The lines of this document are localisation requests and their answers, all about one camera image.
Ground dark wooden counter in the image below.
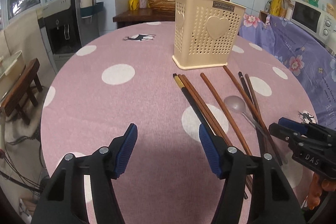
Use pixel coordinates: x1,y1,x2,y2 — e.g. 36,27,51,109
112,8,175,29

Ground person right hand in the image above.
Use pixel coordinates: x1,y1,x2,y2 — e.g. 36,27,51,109
307,173,336,210

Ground white cooking pot with lid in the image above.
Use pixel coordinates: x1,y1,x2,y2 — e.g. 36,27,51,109
0,51,26,101

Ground yellow mug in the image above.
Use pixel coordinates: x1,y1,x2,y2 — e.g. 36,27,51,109
129,0,139,11

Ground small dark wooden stool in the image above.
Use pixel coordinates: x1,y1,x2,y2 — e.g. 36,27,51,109
1,58,43,125

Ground clear plastic spoon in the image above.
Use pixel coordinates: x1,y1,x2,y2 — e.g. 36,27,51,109
223,96,265,136

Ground white microwave oven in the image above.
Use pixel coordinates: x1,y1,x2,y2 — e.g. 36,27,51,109
290,1,335,44

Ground purple floral cloth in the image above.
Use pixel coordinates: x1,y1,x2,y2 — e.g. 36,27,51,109
239,14,335,129

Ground beige plastic utensil holder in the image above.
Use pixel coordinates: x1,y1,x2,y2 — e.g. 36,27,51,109
172,0,245,70

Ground woven basin sink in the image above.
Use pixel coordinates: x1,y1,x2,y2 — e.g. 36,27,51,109
148,0,175,14

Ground pink polka dot tablecloth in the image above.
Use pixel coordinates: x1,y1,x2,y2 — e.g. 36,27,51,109
41,22,318,223

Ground pink small bottle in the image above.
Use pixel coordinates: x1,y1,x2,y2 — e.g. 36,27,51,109
139,0,147,9

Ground water dispenser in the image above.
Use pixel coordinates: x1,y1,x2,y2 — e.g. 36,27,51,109
39,0,99,57

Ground dark black chopstick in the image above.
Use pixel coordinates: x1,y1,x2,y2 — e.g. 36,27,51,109
237,71,266,155

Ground brown wooden chopstick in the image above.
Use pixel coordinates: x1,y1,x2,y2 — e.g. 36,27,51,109
177,74,253,193
178,75,233,146
200,73,252,156
223,65,282,166

